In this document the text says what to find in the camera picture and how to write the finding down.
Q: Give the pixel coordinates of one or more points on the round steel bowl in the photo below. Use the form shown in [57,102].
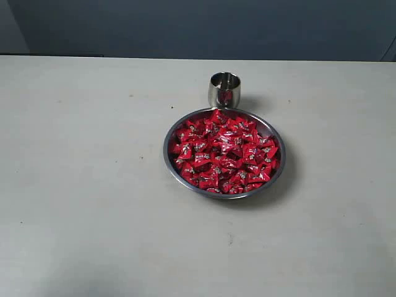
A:
[173,173]

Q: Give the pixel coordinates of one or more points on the pile of red wrapped candies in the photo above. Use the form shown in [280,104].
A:
[226,154]

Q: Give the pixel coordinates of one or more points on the stainless steel cup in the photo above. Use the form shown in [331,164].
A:
[224,90]

